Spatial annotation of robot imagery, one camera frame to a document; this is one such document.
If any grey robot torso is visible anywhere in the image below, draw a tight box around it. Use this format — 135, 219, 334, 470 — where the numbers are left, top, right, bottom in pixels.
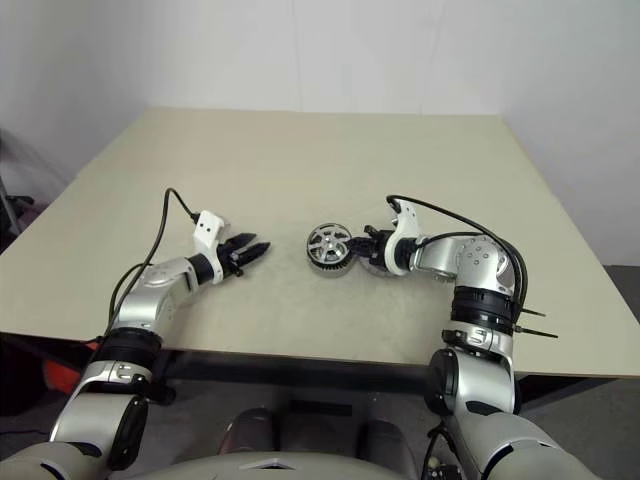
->
189, 444, 451, 480

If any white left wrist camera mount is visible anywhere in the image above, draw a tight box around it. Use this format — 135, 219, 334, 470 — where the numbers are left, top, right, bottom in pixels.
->
192, 210, 232, 285

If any orange object under table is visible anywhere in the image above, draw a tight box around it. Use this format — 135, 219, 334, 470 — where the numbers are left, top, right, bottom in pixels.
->
42, 357, 86, 396

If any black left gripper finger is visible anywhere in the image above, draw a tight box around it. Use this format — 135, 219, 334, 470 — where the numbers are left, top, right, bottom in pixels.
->
229, 231, 259, 252
239, 241, 273, 269

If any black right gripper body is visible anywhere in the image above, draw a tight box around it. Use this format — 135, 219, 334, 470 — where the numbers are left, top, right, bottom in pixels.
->
362, 224, 397, 267

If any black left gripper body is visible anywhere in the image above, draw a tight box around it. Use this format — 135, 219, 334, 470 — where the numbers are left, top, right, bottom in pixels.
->
217, 237, 247, 279

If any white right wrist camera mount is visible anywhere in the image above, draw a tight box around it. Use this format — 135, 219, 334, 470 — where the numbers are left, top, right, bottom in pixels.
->
384, 198, 421, 276

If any dark rounded shape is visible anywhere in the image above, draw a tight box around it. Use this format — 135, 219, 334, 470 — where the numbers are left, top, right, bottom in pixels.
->
222, 407, 279, 456
359, 418, 406, 454

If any black table frame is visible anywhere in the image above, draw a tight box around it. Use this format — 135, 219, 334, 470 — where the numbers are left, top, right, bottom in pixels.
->
0, 334, 640, 416

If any black rotor with silver spokes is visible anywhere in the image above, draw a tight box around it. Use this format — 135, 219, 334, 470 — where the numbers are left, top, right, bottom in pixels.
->
305, 223, 351, 266

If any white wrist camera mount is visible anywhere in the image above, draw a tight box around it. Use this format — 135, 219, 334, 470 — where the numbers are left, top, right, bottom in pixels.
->
384, 198, 421, 276
192, 210, 232, 285

